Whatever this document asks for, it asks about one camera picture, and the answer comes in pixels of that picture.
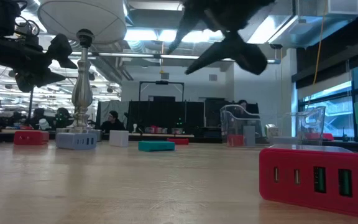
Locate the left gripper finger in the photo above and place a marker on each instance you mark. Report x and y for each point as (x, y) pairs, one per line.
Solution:
(60, 47)
(32, 82)

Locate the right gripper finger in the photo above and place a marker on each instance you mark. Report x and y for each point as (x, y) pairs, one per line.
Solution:
(247, 59)
(186, 28)

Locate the lavender USB charging hub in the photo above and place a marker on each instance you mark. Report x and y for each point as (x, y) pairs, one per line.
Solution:
(70, 141)

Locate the white cube charger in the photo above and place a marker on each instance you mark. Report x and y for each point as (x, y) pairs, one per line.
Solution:
(119, 138)

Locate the teal charger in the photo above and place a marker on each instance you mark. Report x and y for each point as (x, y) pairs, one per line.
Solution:
(155, 146)

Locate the large red USB charging hub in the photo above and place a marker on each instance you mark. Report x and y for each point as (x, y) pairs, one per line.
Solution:
(291, 186)

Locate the person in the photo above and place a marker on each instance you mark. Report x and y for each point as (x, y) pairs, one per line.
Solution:
(242, 104)
(38, 112)
(112, 124)

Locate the white round object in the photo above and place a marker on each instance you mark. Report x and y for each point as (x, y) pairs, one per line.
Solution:
(44, 124)

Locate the black robot with green lights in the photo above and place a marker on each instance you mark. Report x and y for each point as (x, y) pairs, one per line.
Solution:
(62, 119)

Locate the silver lamp with white shade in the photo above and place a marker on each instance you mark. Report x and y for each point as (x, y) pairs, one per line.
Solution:
(82, 93)

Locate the long ceiling light bar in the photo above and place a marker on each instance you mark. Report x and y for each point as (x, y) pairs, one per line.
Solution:
(135, 55)

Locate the black cabinet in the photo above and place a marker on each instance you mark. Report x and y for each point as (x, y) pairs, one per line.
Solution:
(211, 112)

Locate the grey cloth panel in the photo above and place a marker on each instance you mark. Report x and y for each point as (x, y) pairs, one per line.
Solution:
(110, 107)

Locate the black partition panels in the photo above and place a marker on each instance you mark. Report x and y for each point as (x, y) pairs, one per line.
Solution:
(166, 112)

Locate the clear plastic bin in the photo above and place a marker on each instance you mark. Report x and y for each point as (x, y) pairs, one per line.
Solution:
(314, 118)

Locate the silver container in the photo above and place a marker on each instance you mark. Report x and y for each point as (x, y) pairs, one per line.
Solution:
(177, 131)

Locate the small dark red charger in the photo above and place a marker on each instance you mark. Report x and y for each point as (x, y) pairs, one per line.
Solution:
(182, 141)

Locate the pink and silver containers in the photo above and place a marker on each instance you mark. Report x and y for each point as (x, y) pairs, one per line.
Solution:
(154, 129)

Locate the small white figurine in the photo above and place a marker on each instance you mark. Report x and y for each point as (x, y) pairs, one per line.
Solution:
(134, 126)

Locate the wooden desk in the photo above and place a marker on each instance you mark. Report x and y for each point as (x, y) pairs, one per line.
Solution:
(154, 135)

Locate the black camera stand frame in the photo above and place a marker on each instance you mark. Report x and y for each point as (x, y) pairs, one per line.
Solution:
(31, 99)

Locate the black ceiling camera dome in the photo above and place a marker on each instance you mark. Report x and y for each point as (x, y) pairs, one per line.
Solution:
(276, 46)

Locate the square wall vent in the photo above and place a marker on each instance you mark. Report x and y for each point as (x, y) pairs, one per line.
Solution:
(164, 76)
(212, 77)

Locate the black gantry frame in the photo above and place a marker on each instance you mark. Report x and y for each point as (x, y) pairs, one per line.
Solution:
(162, 82)

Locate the silver air duct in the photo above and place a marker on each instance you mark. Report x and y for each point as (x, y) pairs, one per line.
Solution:
(306, 28)

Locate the black aluminium table frame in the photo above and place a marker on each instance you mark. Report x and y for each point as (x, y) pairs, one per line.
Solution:
(204, 140)

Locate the window with black frame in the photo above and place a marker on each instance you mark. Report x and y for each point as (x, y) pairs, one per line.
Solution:
(337, 118)

